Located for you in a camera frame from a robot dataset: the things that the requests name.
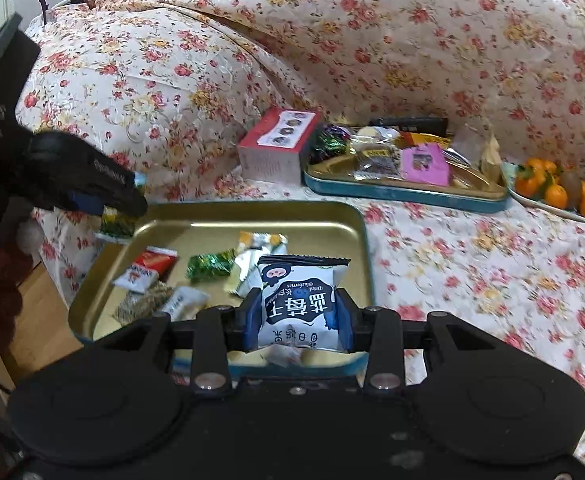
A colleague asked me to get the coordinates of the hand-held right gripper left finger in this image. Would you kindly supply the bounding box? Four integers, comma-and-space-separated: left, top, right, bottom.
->
100, 289, 266, 392

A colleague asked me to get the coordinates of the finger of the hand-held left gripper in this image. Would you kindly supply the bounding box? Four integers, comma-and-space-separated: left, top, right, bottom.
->
27, 131, 139, 197
51, 187, 149, 216

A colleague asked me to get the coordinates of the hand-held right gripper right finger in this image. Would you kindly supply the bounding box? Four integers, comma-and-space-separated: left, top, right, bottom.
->
335, 288, 498, 392

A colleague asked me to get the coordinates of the green yellow snack packet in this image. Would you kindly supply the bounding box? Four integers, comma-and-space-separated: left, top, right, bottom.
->
96, 172, 146, 239

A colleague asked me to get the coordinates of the blue white dried fruit packet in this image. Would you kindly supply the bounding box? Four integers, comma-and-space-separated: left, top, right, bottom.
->
256, 254, 351, 352

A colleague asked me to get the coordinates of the small clear candy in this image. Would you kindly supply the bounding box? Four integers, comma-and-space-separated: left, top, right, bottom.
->
266, 344, 304, 367

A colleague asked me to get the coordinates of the white grey snack packet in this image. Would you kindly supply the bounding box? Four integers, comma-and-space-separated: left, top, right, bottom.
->
164, 286, 209, 319

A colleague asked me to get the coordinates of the red and white snack packet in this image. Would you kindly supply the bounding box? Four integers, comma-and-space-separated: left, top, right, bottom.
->
114, 246, 179, 294

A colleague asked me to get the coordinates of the gold tin tray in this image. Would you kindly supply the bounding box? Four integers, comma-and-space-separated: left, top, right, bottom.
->
67, 201, 376, 377

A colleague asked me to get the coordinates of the speckled clear snack packet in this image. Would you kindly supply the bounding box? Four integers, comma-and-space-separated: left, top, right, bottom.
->
114, 281, 174, 324

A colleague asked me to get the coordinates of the teal tin tray with snacks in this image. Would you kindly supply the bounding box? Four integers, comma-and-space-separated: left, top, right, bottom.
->
301, 121, 512, 215

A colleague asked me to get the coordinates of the dark clear snack packet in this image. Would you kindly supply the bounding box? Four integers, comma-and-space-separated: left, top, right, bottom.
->
353, 147, 404, 182

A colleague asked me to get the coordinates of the red and white box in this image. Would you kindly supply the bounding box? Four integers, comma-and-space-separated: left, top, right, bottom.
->
236, 106, 322, 185

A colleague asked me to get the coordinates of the pink snack packet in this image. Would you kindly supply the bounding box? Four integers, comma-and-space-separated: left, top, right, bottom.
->
401, 143, 451, 186

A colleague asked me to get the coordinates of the purple green foil candy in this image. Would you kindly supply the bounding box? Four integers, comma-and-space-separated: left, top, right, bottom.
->
311, 124, 351, 164

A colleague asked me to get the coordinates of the orange snack packet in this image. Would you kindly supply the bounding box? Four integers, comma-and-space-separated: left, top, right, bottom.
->
399, 132, 454, 149

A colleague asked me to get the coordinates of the black remote control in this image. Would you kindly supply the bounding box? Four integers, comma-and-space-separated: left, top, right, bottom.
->
369, 116, 449, 134

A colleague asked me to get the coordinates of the beige paper wrapper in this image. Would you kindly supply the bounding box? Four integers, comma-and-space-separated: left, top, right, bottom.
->
479, 124, 504, 177

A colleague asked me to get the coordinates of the pale fruit plate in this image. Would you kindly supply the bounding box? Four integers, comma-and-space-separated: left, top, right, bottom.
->
501, 159, 585, 226

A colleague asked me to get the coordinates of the brown kiwi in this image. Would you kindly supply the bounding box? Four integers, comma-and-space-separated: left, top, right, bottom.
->
559, 170, 584, 209

